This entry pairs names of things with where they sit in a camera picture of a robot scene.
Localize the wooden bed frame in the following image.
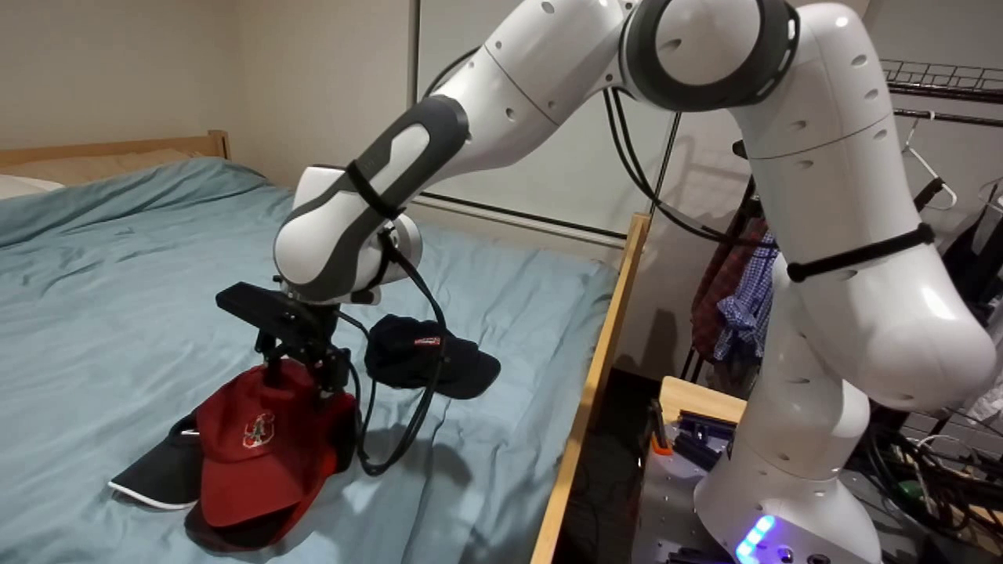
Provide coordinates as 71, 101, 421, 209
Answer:
0, 128, 652, 564

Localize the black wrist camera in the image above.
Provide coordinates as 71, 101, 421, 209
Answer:
212, 279, 307, 337

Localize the purple hanging garment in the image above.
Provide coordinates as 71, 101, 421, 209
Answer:
710, 245, 784, 364

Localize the black cap with white trim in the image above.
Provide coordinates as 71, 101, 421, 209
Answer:
106, 411, 205, 516

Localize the black metal clothes rack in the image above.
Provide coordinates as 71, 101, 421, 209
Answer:
676, 58, 1003, 389

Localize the white pillow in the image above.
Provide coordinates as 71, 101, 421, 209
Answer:
0, 173, 68, 204

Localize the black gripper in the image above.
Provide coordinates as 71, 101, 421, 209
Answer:
252, 297, 357, 408

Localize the white wire hanger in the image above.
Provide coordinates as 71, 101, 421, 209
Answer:
898, 108, 962, 214

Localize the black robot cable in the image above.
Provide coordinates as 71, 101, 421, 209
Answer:
336, 86, 784, 481

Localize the small wooden side table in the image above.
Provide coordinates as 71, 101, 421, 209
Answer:
654, 373, 752, 434

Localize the dark red hanging garment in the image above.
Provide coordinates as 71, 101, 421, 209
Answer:
690, 199, 763, 357

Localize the blue box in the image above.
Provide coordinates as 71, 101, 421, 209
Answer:
666, 408, 738, 475

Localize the white framed window panel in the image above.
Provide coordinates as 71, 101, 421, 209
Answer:
405, 0, 691, 242

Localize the light blue bed sheet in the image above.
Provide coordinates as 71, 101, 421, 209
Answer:
0, 158, 619, 564

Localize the tangle of dark cables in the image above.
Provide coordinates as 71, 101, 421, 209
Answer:
850, 411, 1003, 531

